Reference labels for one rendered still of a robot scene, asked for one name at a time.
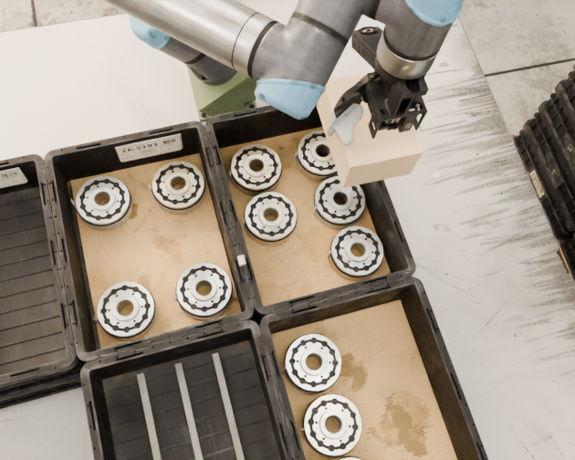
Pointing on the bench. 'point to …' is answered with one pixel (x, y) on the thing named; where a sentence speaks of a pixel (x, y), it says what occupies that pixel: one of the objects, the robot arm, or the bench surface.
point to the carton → (357, 166)
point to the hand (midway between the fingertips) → (368, 122)
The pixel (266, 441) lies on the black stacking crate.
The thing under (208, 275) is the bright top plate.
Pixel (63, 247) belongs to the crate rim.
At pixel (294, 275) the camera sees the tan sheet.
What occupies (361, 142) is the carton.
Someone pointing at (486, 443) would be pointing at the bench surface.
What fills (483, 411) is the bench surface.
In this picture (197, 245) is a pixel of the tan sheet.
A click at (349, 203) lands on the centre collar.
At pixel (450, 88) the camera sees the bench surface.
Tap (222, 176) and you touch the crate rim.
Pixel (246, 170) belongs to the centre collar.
